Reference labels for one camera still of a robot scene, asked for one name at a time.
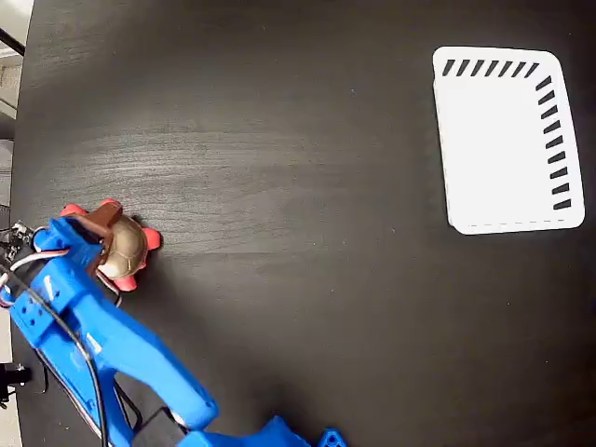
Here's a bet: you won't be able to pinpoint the white plastic basket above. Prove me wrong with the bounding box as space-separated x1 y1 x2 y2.
431 45 587 237

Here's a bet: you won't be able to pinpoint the black table clamp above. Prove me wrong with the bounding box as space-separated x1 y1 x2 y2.
0 362 47 406

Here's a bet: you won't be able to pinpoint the red turtle toy gold shell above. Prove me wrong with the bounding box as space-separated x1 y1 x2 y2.
60 198 163 294

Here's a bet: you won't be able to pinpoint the white red servo wires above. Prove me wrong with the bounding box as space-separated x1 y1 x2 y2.
0 246 71 311

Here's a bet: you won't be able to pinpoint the black metal bar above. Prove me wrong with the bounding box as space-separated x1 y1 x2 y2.
0 27 27 56

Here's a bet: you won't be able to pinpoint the bare wrist camera circuit board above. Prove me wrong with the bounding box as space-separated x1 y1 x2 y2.
0 221 34 262

